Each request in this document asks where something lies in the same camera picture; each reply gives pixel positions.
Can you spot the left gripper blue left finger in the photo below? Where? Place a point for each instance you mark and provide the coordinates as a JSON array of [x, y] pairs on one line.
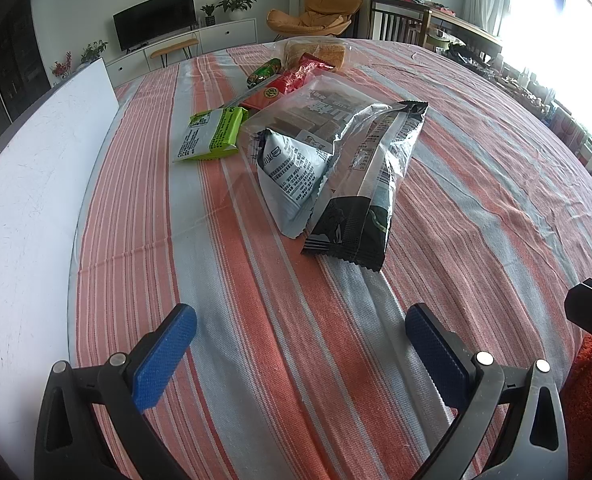
[[69, 439]]

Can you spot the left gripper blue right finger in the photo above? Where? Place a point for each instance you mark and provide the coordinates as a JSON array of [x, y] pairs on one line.
[[532, 442]]

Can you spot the black long snack bag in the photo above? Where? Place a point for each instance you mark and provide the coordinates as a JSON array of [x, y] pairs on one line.
[[352, 217]]

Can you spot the green white snack packet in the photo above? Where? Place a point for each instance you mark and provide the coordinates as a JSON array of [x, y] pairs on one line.
[[212, 134]]

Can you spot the silver grey snack pouch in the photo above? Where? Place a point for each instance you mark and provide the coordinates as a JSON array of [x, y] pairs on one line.
[[289, 174]]

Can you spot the clear bag brown bars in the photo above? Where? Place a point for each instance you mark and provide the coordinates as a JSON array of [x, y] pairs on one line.
[[320, 113]]

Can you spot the green sausage snack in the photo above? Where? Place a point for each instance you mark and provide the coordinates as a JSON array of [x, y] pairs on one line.
[[265, 71]]

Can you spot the bagged sliced bread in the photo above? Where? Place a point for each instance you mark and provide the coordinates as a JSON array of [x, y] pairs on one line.
[[339, 53]]

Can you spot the red snack packet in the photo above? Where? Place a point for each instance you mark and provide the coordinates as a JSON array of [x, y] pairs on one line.
[[291, 80]]

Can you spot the thin dark stick packet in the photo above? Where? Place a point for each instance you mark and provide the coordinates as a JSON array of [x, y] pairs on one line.
[[238, 99]]

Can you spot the orange red fuzzy sweater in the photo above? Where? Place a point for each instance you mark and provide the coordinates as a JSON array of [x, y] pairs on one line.
[[576, 398]]

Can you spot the striped red grey tablecloth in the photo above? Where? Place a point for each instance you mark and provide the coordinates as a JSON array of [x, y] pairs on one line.
[[300, 368]]

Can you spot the white board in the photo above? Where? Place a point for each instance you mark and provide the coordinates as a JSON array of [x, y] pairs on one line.
[[46, 162]]

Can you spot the white tv cabinet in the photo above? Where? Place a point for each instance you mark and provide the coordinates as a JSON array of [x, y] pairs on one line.
[[213, 38]]

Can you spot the red flower plant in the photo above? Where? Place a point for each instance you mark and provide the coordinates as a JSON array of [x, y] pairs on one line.
[[62, 69]]

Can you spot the black display cabinet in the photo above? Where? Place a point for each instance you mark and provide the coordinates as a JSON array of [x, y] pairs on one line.
[[23, 78]]

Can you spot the dark wooden side table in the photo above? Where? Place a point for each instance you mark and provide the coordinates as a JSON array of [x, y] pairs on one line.
[[414, 23]]

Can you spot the green plant white vase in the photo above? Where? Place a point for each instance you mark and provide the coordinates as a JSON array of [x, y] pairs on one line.
[[93, 51]]

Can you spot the wooden bench stool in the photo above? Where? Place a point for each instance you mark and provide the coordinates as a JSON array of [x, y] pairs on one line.
[[185, 47]]

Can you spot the small potted plant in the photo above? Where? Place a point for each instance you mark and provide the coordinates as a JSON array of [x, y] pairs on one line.
[[209, 14]]

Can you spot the black flat television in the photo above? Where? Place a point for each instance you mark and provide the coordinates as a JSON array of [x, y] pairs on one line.
[[151, 19]]

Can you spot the orange lounge chair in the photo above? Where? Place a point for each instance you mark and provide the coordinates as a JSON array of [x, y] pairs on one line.
[[320, 18]]

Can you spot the potted green plant right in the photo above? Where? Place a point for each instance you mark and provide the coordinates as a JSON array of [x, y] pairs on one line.
[[235, 9]]

